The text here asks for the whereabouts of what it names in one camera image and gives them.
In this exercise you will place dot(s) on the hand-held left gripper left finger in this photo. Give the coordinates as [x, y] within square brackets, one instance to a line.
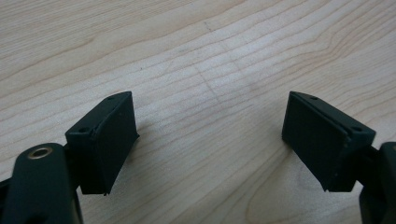
[106, 146]

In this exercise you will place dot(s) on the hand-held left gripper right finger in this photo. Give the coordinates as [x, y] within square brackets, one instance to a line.
[323, 146]

